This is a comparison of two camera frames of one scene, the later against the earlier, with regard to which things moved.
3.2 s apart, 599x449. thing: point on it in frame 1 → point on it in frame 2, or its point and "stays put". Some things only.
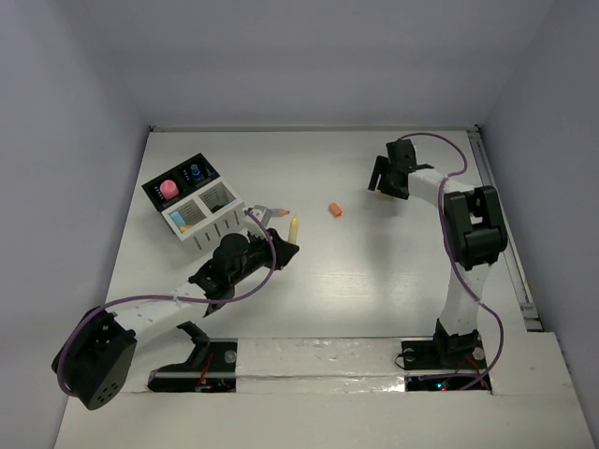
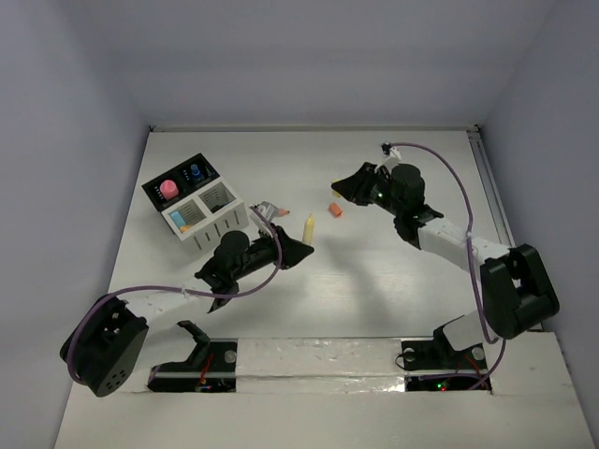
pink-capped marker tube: [169, 189] stays put
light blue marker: [178, 219] stays put
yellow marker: [293, 231] → [309, 230]
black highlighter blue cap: [197, 174] stays put
